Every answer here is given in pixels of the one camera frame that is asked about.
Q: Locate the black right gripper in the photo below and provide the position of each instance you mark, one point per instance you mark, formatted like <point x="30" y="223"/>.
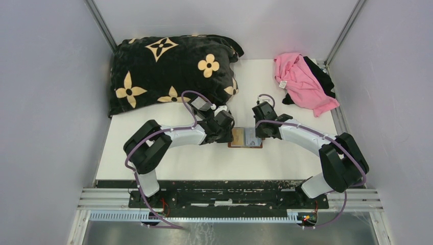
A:
<point x="260" y="134"/>

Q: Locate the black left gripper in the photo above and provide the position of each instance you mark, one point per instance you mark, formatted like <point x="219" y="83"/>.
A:
<point x="227" y="138"/>

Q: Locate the yellow card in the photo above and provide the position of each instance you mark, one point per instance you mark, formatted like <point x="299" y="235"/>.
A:
<point x="238" y="137"/>

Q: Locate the brown leather card holder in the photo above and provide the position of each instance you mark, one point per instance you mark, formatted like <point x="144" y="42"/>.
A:
<point x="245" y="146"/>

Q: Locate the silver VIP card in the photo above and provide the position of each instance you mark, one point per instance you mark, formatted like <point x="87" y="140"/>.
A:
<point x="251" y="140"/>

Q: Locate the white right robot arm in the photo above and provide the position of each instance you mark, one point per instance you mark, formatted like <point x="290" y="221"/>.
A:
<point x="342" y="162"/>

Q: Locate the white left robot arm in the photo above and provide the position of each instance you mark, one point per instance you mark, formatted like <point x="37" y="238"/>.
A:
<point x="146" y="148"/>

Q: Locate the white card stack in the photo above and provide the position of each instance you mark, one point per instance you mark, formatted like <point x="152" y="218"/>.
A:
<point x="201" y="104"/>

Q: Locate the pink cloth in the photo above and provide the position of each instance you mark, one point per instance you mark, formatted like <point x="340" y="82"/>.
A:
<point x="281" y="68"/>

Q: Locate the black cloth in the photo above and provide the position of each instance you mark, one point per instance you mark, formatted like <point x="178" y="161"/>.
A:
<point x="321" y="76"/>

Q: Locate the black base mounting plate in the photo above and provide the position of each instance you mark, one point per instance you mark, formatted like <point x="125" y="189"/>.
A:
<point x="232" y="199"/>

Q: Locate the black floral plush pillow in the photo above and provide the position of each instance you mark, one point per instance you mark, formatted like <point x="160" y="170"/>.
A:
<point x="154" y="70"/>

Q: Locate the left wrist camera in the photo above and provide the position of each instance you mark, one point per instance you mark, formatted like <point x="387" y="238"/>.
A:
<point x="219" y="109"/>

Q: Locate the white slotted cable duct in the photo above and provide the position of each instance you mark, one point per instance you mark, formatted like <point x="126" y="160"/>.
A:
<point x="146" y="216"/>

